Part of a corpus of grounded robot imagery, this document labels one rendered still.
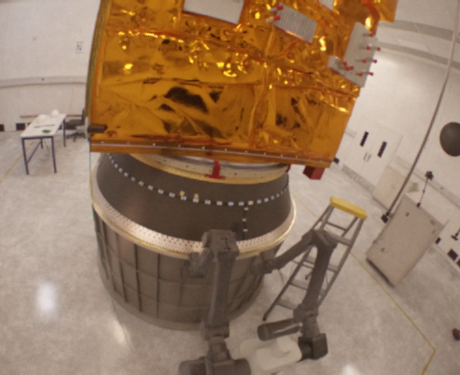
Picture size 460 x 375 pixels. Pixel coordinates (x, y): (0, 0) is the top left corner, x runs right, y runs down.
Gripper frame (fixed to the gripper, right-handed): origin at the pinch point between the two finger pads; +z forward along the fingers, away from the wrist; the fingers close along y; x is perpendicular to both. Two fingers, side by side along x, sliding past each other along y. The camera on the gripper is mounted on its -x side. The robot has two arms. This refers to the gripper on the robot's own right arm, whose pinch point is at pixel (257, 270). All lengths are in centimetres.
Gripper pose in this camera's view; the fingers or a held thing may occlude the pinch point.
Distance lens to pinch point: 152.7
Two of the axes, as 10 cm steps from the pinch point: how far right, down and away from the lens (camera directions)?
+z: -3.3, 4.7, 8.2
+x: 1.0, 8.8, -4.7
